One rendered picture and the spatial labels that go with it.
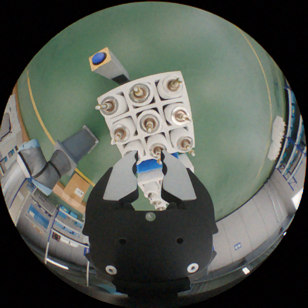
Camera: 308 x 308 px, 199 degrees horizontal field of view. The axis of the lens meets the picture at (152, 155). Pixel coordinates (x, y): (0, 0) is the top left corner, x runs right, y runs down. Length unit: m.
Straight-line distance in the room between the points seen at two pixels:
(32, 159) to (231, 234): 6.60
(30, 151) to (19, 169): 0.09
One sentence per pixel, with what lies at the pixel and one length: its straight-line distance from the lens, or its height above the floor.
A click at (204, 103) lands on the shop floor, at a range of 0.69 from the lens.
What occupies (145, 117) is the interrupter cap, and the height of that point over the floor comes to 0.25.
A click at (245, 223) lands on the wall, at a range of 6.53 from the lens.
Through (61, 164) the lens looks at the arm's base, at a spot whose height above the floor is 0.35.
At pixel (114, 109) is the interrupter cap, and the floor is 0.25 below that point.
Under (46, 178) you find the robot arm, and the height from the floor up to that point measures 0.47.
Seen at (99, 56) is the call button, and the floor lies 0.33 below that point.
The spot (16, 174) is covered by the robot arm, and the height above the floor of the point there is 0.59.
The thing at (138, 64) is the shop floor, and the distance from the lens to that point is 0.65.
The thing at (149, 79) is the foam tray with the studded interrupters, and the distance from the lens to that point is 0.41.
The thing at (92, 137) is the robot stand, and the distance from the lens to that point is 0.71.
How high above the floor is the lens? 0.57
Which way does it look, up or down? 58 degrees down
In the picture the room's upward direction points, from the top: 177 degrees clockwise
